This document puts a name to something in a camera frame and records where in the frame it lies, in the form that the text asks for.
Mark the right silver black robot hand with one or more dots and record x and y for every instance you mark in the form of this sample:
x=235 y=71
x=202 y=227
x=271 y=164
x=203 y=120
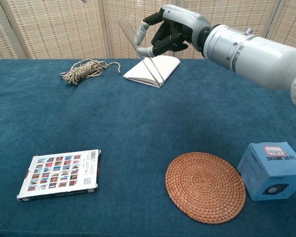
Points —
x=185 y=27

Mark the clear glass test tube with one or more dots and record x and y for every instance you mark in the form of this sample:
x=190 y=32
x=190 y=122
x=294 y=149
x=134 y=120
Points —
x=128 y=30

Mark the woven bamboo folding screen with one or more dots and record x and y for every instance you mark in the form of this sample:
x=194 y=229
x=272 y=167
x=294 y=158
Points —
x=64 y=29

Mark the white closed notebook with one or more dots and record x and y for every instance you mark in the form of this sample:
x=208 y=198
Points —
x=169 y=67

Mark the teal table cloth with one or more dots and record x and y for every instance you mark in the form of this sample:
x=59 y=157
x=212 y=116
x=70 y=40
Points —
x=138 y=133

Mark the round woven rattan coaster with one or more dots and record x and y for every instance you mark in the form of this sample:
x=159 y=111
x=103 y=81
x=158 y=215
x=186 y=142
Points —
x=205 y=187

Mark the light blue cardboard box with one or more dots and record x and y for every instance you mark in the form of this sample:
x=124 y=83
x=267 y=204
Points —
x=273 y=170

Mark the book with picture grid cover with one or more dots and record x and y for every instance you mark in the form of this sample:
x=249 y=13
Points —
x=61 y=172

